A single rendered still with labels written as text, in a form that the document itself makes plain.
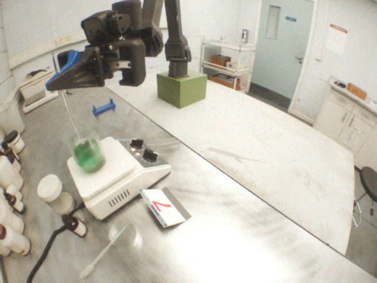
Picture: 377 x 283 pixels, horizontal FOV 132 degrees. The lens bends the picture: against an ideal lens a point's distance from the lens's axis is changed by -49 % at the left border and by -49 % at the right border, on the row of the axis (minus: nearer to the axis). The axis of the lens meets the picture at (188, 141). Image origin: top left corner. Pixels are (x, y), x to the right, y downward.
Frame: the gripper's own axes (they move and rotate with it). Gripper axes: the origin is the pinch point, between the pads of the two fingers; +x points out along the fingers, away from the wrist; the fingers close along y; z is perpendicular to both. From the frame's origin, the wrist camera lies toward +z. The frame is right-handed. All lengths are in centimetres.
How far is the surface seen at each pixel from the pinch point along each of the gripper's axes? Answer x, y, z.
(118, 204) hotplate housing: 3.6, 4.8, -23.6
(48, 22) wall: -68, -131, 29
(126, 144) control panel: -9.1, -0.2, -20.0
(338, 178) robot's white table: -21, 62, -26
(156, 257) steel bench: 9.7, 15.4, -25.8
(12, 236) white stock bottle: 24.2, -10.7, -19.9
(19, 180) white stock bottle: 14.1, -29.3, -23.9
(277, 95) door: -279, 102, -96
